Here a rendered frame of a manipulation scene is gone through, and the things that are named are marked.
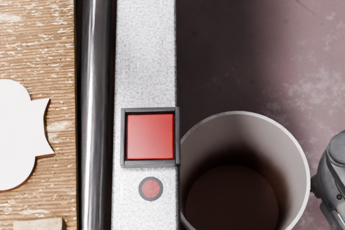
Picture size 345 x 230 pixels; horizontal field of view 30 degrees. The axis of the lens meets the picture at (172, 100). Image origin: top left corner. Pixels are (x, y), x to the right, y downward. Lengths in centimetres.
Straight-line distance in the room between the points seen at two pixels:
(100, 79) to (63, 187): 16
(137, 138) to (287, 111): 105
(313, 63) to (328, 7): 19
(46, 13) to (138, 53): 14
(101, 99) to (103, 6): 14
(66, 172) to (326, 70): 119
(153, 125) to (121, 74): 9
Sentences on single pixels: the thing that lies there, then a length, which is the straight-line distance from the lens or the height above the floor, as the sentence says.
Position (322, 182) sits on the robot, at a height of 23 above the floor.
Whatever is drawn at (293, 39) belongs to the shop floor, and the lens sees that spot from 191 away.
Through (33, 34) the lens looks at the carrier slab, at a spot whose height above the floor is 94.
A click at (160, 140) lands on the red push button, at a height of 93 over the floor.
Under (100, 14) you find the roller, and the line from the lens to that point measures 91.
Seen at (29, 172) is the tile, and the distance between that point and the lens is 81.
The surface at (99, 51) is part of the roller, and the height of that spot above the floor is 92.
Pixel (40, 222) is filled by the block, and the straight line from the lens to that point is 78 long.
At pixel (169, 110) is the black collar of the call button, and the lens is 83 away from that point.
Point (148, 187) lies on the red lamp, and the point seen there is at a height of 92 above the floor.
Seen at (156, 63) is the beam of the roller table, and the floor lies 92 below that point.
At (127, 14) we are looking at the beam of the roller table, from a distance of 91.
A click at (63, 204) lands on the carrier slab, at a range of 81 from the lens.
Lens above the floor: 171
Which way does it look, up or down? 70 degrees down
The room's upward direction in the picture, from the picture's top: 8 degrees counter-clockwise
